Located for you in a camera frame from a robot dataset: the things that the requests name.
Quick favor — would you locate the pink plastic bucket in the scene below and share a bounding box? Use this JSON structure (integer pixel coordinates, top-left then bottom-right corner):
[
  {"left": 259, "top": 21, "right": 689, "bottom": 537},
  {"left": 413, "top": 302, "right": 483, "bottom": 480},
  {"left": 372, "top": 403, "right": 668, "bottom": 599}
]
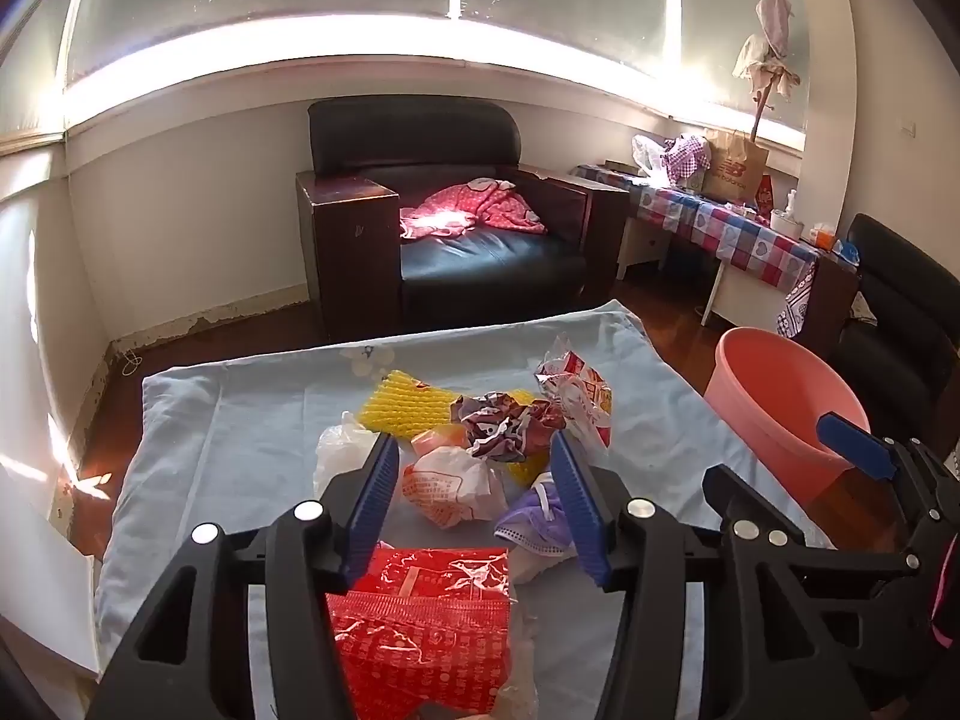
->
[{"left": 703, "top": 326, "right": 875, "bottom": 507}]

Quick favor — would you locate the pink checkered cloth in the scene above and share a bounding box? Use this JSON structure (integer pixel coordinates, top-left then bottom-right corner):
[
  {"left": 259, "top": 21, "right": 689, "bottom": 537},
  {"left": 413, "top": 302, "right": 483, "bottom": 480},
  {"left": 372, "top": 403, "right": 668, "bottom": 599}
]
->
[{"left": 660, "top": 133, "right": 713, "bottom": 185}]

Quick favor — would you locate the black office chair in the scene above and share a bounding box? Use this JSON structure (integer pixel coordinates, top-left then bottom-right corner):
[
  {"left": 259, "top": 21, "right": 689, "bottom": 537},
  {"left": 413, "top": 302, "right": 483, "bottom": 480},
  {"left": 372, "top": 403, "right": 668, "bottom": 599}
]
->
[{"left": 836, "top": 214, "right": 960, "bottom": 451}]

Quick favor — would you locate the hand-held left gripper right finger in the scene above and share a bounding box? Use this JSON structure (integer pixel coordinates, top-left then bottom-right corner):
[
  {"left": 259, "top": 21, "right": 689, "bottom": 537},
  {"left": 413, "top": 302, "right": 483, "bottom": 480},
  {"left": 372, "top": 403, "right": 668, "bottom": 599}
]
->
[{"left": 551, "top": 431, "right": 875, "bottom": 720}]

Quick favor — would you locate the clear red-print wrapper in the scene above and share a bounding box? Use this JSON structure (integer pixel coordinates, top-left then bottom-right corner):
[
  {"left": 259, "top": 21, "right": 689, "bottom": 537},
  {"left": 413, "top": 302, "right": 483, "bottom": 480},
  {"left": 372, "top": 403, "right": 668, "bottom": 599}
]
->
[{"left": 534, "top": 334, "right": 614, "bottom": 451}]

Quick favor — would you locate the white drawer cabinet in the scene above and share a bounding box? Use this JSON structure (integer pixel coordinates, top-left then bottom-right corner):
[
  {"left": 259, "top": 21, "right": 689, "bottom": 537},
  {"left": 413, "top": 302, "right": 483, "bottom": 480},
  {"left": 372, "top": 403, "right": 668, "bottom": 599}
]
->
[{"left": 616, "top": 211, "right": 672, "bottom": 280}]

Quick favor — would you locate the purple face mask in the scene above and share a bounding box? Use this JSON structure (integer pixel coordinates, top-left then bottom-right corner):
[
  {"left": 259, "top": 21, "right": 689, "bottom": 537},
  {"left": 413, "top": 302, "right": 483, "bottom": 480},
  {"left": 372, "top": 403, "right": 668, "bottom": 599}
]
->
[{"left": 493, "top": 471, "right": 593, "bottom": 578}]

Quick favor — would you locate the crumpled maroon wrapper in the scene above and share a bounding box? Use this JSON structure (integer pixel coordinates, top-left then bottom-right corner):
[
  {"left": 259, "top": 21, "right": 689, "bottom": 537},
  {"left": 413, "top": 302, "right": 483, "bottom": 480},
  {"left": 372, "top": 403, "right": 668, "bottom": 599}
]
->
[{"left": 450, "top": 390, "right": 567, "bottom": 464}]

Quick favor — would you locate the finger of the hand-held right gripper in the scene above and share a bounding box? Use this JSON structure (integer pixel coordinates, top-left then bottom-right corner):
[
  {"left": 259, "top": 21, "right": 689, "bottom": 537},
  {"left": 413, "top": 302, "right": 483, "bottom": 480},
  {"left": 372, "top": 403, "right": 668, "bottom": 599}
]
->
[
  {"left": 703, "top": 465, "right": 920, "bottom": 580},
  {"left": 816, "top": 411, "right": 960, "bottom": 542}
]

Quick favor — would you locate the cloth-draped wooden stand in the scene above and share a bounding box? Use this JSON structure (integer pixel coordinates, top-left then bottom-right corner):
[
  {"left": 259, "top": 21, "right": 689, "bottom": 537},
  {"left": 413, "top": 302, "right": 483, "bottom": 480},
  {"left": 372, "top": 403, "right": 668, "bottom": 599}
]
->
[{"left": 733, "top": 0, "right": 802, "bottom": 143}]

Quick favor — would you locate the brown paper shopping bag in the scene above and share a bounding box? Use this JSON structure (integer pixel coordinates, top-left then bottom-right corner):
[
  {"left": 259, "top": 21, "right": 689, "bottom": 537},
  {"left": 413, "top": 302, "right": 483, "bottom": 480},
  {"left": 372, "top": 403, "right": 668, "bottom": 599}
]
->
[{"left": 701, "top": 129, "right": 770, "bottom": 203}]

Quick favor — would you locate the white crumpled plastic bag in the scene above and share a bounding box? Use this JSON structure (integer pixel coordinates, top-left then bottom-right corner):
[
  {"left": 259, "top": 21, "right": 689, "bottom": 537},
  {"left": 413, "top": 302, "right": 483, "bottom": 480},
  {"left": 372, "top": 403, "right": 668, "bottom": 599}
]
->
[{"left": 313, "top": 411, "right": 387, "bottom": 500}]

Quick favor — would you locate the white table frame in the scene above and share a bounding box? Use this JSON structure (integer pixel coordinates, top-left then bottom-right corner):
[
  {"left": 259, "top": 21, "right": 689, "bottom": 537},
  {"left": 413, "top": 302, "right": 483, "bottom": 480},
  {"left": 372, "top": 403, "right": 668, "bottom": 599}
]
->
[{"left": 701, "top": 255, "right": 788, "bottom": 327}]

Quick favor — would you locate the light blue bedsheet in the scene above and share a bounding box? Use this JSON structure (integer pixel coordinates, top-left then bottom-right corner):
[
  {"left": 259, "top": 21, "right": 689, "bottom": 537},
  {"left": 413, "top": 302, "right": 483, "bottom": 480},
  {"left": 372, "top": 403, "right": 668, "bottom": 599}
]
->
[{"left": 94, "top": 300, "right": 833, "bottom": 720}]

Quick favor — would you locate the white orange-print plastic bag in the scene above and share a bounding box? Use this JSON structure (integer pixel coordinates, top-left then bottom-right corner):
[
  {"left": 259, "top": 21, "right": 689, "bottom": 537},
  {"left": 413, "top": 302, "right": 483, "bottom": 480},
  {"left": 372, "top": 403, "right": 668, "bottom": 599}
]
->
[{"left": 401, "top": 427, "right": 509, "bottom": 533}]

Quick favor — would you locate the pink dotted cloth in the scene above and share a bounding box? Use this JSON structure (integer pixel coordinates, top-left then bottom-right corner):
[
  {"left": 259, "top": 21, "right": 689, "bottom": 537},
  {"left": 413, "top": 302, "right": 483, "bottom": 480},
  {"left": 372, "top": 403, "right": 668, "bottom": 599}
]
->
[{"left": 400, "top": 178, "right": 547, "bottom": 239}]

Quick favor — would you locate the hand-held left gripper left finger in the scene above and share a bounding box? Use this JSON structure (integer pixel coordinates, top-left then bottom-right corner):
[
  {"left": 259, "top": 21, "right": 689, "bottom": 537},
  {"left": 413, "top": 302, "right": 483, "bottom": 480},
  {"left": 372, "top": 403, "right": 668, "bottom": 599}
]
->
[{"left": 86, "top": 431, "right": 402, "bottom": 720}]

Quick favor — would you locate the dark wooden cabinet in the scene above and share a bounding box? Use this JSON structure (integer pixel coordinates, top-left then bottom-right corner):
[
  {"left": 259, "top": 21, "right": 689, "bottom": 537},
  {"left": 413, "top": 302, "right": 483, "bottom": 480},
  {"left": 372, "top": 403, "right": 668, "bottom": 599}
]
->
[{"left": 795, "top": 255, "right": 860, "bottom": 361}]

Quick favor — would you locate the white tissue container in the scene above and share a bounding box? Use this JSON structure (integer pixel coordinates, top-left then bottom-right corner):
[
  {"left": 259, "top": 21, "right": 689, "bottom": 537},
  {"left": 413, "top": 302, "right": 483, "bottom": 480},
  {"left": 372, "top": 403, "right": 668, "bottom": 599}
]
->
[{"left": 770, "top": 190, "right": 805, "bottom": 233}]

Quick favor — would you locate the black leather armchair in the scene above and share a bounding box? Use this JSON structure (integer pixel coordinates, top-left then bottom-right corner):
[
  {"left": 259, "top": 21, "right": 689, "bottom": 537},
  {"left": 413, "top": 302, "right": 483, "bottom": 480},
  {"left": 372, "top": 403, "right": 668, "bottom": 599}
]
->
[{"left": 295, "top": 96, "right": 631, "bottom": 342}]

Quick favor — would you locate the white board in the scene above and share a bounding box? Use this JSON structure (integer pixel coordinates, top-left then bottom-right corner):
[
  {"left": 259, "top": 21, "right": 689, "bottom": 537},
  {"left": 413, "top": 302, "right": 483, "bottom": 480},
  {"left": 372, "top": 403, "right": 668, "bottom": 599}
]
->
[{"left": 0, "top": 457, "right": 102, "bottom": 683}]

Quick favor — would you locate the red plastic packet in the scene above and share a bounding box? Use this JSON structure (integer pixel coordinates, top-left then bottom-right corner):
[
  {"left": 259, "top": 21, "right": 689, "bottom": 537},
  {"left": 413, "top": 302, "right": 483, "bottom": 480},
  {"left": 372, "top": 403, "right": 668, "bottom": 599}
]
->
[{"left": 324, "top": 546, "right": 526, "bottom": 720}]

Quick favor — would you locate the side table with checkered cloth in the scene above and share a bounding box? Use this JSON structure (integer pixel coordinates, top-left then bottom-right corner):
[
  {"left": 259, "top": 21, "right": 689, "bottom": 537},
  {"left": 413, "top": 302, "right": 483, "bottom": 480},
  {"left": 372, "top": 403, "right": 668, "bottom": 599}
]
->
[{"left": 577, "top": 163, "right": 822, "bottom": 338}]

